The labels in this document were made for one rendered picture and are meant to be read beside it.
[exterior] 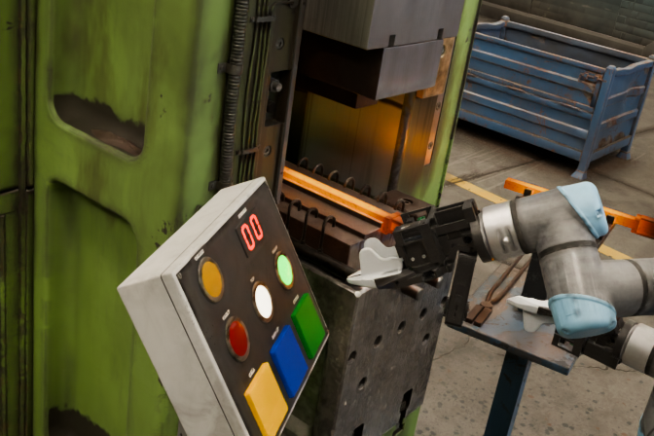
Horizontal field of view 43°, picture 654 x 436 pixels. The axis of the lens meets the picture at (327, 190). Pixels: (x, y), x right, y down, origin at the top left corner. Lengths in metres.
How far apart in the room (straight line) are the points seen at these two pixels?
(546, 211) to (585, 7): 8.92
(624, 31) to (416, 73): 8.23
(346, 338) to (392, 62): 0.53
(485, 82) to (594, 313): 4.55
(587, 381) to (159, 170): 2.19
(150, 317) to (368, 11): 0.66
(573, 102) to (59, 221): 4.00
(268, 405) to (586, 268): 0.43
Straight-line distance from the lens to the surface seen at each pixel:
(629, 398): 3.25
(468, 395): 2.97
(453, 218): 1.13
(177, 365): 1.02
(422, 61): 1.57
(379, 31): 1.42
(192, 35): 1.31
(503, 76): 5.50
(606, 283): 1.08
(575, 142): 5.35
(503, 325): 2.05
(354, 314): 1.57
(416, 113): 1.89
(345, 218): 1.66
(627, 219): 2.13
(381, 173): 1.93
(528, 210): 1.09
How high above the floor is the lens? 1.67
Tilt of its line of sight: 23 degrees down
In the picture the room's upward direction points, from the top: 9 degrees clockwise
